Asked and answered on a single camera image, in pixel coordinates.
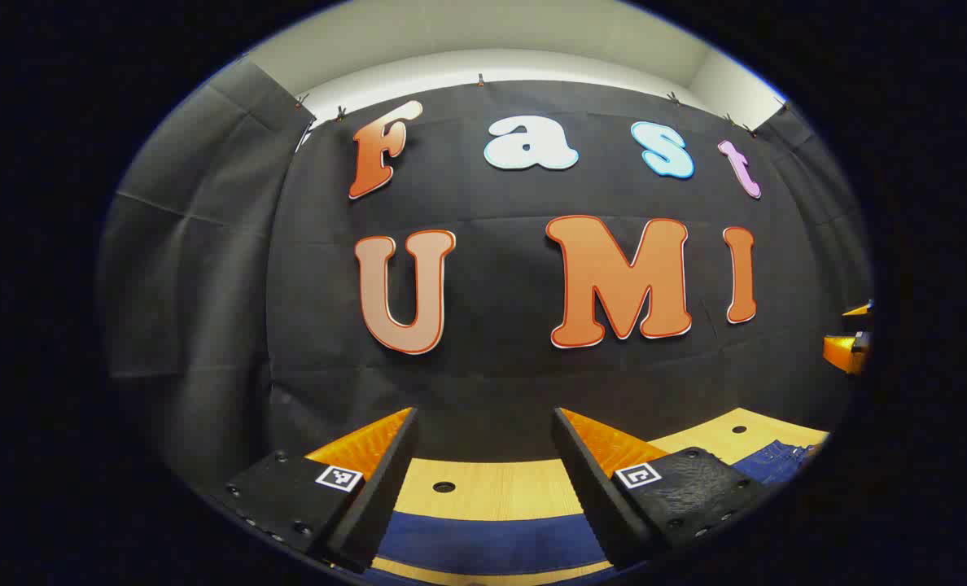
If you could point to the black backdrop cloth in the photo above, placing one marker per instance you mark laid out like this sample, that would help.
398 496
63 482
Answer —
492 382

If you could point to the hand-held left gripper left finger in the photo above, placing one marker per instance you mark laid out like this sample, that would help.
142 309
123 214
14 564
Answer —
382 496

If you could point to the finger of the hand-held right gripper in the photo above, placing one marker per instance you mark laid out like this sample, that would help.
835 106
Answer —
859 309
846 354

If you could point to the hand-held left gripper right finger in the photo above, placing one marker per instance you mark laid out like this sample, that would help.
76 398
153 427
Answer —
593 496

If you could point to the blue denim jeans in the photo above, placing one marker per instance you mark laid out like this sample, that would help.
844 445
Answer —
492 541

